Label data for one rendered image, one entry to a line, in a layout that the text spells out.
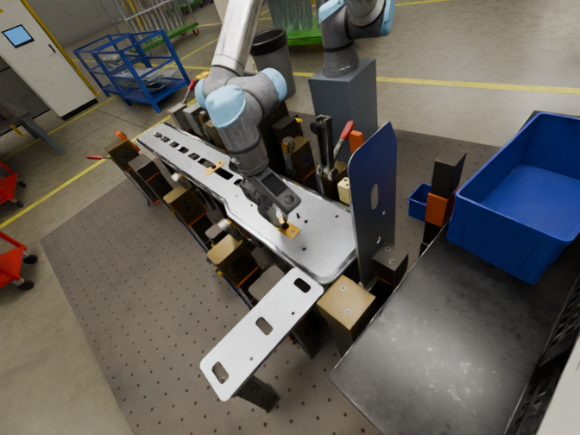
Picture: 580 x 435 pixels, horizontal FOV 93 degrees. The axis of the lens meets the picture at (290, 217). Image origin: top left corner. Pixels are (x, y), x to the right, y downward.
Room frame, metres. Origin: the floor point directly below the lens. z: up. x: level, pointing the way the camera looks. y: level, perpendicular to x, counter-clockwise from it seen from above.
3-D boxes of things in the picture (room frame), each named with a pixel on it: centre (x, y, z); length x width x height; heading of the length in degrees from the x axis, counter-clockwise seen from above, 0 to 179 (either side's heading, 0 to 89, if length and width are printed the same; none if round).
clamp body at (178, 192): (0.80, 0.34, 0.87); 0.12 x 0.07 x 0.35; 119
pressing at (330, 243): (0.96, 0.22, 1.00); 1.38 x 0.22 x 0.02; 29
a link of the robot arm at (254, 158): (0.53, 0.04, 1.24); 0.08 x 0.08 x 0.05
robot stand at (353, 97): (1.14, -0.41, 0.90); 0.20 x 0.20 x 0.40; 34
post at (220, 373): (0.22, 0.24, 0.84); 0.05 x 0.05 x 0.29; 29
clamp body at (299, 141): (0.79, -0.12, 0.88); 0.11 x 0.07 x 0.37; 119
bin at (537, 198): (0.28, -0.46, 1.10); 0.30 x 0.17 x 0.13; 113
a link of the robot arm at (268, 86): (0.62, -0.03, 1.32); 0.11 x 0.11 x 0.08; 43
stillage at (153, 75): (5.63, 1.43, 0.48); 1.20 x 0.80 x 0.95; 35
